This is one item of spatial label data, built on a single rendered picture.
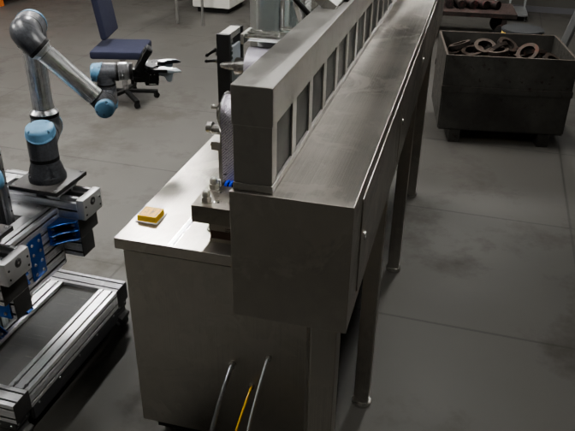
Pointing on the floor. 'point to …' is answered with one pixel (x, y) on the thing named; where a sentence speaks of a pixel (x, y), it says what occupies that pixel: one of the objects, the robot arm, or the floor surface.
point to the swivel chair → (126, 51)
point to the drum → (522, 29)
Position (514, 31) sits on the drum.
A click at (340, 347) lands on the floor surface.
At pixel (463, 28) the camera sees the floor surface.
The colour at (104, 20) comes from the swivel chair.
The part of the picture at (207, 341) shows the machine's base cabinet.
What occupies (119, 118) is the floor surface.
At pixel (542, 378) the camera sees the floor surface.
